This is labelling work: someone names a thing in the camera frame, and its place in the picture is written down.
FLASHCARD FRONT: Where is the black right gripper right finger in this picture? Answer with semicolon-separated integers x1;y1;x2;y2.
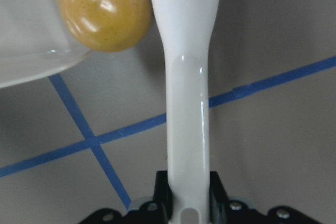
209;172;255;223

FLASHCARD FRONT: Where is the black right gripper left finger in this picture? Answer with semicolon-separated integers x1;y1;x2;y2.
128;170;173;223

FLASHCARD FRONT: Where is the yellow potato-like lump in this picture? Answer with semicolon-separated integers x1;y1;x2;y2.
56;0;153;52

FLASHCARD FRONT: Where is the white handled sweeping brush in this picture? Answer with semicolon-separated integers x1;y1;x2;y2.
151;0;219;223

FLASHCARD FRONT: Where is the beige plastic dustpan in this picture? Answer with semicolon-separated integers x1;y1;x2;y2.
1;0;89;88

